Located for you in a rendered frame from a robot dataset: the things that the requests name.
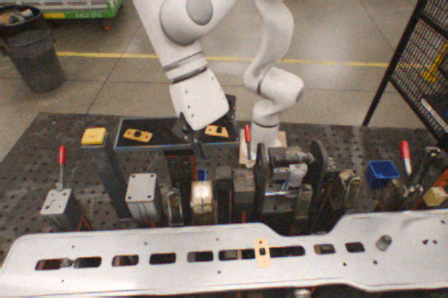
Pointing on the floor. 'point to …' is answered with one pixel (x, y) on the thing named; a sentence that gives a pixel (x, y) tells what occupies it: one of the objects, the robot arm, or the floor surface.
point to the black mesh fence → (401, 68)
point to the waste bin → (30, 46)
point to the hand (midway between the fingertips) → (218, 143)
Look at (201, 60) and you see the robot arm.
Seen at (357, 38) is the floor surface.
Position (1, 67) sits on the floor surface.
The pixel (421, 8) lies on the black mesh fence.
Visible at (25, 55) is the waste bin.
